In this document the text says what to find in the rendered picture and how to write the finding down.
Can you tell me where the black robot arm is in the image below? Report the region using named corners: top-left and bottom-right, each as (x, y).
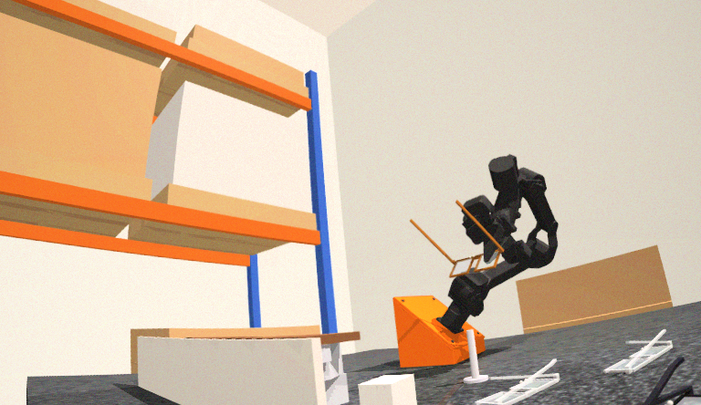
top-left (435, 154), bottom-right (559, 334)

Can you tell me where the white post on round base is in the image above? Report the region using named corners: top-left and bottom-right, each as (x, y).
top-left (463, 329), bottom-right (488, 384)

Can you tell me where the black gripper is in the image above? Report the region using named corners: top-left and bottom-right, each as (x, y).
top-left (463, 195), bottom-right (531, 264)

